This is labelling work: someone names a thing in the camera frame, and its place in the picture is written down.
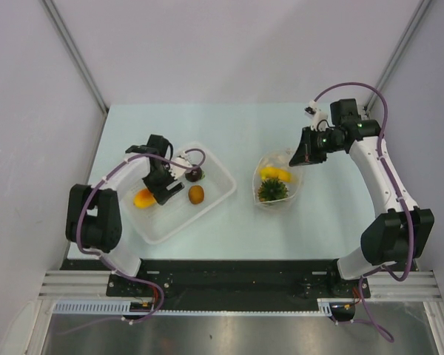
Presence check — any white cable duct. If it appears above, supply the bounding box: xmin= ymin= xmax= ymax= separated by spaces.
xmin=53 ymin=297 xmax=356 ymax=319

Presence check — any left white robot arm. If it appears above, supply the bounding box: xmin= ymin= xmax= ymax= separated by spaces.
xmin=65 ymin=135 xmax=191 ymax=296

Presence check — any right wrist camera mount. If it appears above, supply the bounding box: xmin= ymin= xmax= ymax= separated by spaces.
xmin=304 ymin=100 xmax=328 ymax=132

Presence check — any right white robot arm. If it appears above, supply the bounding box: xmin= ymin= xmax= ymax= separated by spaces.
xmin=289 ymin=99 xmax=434 ymax=297

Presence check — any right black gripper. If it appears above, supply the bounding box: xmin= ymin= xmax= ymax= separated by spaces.
xmin=289 ymin=126 xmax=344 ymax=166

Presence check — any aluminium frame post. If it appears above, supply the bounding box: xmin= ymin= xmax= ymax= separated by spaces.
xmin=39 ymin=0 xmax=110 ymax=117
xmin=374 ymin=0 xmax=435 ymax=92

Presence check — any toy pineapple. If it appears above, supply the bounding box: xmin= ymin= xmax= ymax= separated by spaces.
xmin=257 ymin=179 xmax=289 ymax=203

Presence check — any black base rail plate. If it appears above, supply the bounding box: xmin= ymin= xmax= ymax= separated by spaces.
xmin=61 ymin=259 xmax=417 ymax=311

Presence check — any yellow toy banana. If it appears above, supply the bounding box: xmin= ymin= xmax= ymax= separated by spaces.
xmin=259 ymin=166 xmax=292 ymax=183

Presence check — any left aluminium frame post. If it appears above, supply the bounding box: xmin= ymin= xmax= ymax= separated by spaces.
xmin=39 ymin=0 xmax=110 ymax=117

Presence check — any clear zip top bag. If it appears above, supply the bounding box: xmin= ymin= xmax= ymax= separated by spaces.
xmin=252 ymin=149 xmax=303 ymax=212

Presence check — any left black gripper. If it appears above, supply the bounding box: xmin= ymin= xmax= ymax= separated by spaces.
xmin=141 ymin=159 xmax=184 ymax=205

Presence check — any brown kiwi toy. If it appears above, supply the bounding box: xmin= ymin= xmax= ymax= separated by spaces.
xmin=188 ymin=185 xmax=205 ymax=205

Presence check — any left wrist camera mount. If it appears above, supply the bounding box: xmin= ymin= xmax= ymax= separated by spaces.
xmin=169 ymin=155 xmax=192 ymax=180

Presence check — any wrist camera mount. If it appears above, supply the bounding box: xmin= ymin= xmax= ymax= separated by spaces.
xmin=304 ymin=100 xmax=328 ymax=132
xmin=169 ymin=155 xmax=192 ymax=180

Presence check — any white plastic basket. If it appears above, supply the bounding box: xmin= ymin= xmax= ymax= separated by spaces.
xmin=120 ymin=141 xmax=237 ymax=245

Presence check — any right aluminium frame post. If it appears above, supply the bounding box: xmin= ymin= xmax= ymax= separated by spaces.
xmin=374 ymin=0 xmax=435 ymax=92

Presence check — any orange papaya slice toy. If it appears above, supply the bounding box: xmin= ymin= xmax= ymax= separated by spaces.
xmin=133 ymin=188 xmax=157 ymax=209

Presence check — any dark purple mangosteen toy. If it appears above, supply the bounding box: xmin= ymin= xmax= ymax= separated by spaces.
xmin=184 ymin=167 xmax=204 ymax=183

